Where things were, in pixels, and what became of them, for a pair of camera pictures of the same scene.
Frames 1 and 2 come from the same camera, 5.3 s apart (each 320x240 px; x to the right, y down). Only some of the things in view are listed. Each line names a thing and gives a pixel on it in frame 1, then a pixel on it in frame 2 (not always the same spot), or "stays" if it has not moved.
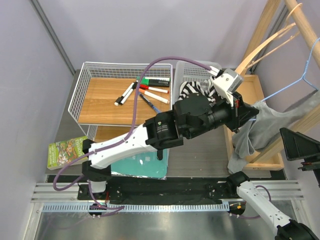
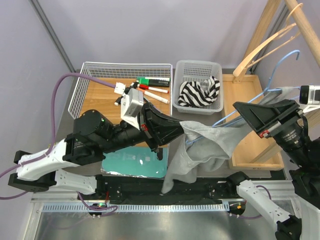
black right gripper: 296,143 to 266,118
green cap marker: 155,82 stays
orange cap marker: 166,101 stays
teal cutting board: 146,165 stays
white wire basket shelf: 108,99 stays
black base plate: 157,191 stays
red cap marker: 153,89 stays
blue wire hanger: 303,77 to 268,89
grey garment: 265,126 to 205,149
